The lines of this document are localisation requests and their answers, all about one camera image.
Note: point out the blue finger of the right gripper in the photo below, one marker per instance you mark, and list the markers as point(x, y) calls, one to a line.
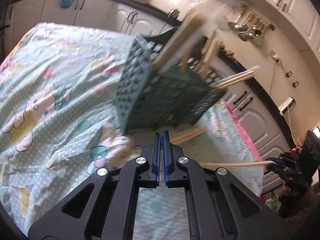
point(277, 165)

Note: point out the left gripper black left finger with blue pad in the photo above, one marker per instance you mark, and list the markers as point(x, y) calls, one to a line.
point(104, 205)

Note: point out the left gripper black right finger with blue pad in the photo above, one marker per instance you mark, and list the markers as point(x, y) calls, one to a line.
point(219, 205)

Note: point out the bamboo chopstick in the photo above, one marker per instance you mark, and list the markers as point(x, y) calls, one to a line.
point(256, 163)
point(187, 135)

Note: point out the plastic chopstick pack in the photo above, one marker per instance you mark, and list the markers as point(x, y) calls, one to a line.
point(236, 78)

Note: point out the dark green plastic utensil basket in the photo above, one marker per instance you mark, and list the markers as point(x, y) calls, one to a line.
point(146, 99)

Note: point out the Hello Kitty patterned tablecloth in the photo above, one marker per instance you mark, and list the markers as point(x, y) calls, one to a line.
point(58, 125)

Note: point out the black countertop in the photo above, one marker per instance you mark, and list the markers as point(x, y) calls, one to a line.
point(250, 103)

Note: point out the dried ginger pile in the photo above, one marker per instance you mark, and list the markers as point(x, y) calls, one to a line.
point(228, 53)

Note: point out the hanging green spatula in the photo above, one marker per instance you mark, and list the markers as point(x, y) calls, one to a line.
point(259, 35)

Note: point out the bamboo chopsticks right in basket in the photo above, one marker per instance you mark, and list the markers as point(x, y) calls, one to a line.
point(207, 47)

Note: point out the bamboo chopsticks in basket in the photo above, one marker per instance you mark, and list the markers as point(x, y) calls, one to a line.
point(207, 47)
point(185, 37)

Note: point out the hanging steel ladle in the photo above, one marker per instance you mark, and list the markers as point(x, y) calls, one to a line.
point(234, 25)

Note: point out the bamboo chopsticks left in basket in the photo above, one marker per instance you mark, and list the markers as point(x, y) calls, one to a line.
point(185, 37)

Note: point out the white upper cabinets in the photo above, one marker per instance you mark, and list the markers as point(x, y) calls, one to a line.
point(299, 19)

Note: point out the steel kettle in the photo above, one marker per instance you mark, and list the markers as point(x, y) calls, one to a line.
point(173, 14)

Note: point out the wall power socket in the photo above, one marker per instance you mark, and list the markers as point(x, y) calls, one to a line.
point(274, 56)

